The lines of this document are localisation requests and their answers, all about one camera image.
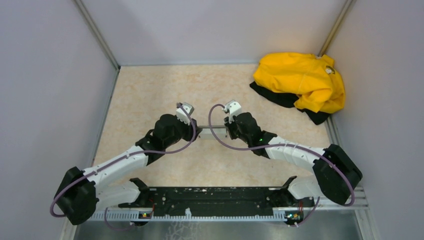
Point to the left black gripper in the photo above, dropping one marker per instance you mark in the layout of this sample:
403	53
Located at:
189	128

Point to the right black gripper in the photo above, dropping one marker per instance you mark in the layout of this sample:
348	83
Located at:
229	127

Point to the white cardboard box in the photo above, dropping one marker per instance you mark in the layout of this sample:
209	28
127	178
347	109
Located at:
219	130

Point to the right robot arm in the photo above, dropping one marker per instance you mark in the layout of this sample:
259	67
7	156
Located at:
334	175

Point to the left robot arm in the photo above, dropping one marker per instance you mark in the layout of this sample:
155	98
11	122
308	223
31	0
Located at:
83	192

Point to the black garment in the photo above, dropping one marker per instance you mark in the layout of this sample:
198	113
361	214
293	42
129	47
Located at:
287	100

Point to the yellow garment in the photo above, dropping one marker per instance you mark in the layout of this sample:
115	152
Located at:
313	79

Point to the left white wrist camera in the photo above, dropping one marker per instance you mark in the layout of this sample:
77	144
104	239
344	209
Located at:
183	112

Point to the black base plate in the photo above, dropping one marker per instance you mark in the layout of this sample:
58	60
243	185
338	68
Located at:
216	201

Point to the aluminium frame rail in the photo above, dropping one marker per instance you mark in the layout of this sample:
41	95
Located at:
288	215

